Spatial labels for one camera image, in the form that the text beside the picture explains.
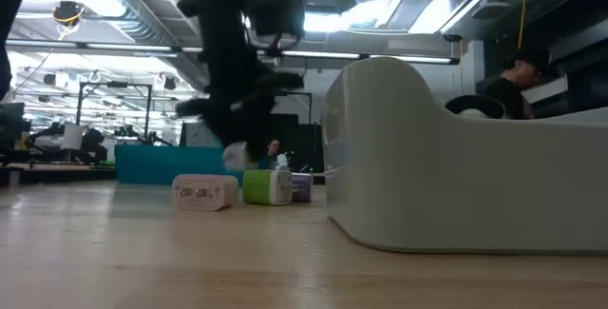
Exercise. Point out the long ceiling light bar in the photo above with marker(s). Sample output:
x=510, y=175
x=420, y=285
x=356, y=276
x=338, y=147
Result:
x=380, y=57
x=119, y=46

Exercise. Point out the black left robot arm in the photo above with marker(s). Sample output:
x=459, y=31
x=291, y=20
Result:
x=12, y=14

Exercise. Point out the pink and white box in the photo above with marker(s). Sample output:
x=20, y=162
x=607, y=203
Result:
x=204, y=192

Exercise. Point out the grey plastic bin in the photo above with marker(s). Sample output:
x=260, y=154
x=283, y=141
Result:
x=451, y=180

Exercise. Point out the black metal stand frame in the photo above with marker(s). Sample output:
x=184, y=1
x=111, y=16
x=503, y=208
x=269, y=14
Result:
x=114, y=84

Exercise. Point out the black partition panel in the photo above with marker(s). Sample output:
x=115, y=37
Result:
x=304, y=142

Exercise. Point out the white cylinder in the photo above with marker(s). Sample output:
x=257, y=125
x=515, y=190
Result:
x=72, y=137

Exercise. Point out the green and white box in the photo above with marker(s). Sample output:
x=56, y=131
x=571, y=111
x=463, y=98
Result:
x=259, y=187

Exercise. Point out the purple and white box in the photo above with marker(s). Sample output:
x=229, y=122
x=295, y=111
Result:
x=303, y=187

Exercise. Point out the teal bin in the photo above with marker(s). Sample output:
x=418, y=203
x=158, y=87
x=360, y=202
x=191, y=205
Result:
x=152, y=164

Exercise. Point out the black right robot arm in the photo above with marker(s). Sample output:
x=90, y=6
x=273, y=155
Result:
x=223, y=24

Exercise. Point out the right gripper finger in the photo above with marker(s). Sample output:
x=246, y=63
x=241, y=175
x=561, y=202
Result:
x=257, y=130
x=225, y=130

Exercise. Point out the person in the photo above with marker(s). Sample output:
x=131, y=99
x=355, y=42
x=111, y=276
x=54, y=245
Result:
x=508, y=100
x=273, y=149

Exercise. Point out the small white bottle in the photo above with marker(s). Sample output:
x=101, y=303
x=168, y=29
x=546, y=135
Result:
x=282, y=162

